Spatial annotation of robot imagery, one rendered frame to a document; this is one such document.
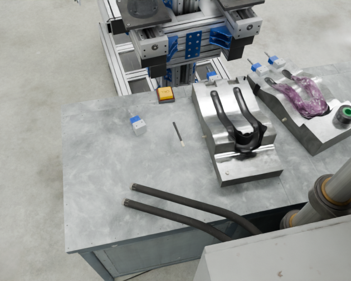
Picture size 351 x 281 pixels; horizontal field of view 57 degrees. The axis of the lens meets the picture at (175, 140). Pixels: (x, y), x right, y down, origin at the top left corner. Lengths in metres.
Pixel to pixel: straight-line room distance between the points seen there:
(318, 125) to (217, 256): 1.03
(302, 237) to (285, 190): 0.81
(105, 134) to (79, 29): 1.99
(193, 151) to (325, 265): 0.92
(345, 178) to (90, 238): 0.89
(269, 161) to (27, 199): 1.61
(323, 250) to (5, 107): 2.58
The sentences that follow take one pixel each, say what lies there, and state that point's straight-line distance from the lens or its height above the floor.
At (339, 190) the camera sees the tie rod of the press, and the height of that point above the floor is 1.34.
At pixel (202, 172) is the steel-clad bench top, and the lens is 1.36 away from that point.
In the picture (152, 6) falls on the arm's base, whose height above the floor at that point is 1.08.
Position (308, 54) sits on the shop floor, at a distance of 3.25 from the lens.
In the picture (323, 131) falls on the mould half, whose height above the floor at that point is 0.91.
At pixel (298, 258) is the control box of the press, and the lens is 0.59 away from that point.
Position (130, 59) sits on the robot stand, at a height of 0.21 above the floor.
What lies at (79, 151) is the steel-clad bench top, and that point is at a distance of 1.46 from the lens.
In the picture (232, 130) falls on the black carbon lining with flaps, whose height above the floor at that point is 0.91.
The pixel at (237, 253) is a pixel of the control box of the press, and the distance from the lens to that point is 0.56.
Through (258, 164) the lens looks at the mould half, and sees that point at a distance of 1.36.
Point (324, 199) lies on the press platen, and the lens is 0.86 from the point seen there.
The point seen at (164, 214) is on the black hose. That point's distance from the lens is 1.22.
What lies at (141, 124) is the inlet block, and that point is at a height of 0.85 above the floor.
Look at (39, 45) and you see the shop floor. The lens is 3.29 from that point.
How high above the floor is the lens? 2.01
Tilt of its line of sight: 57 degrees down
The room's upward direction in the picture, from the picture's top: 2 degrees clockwise
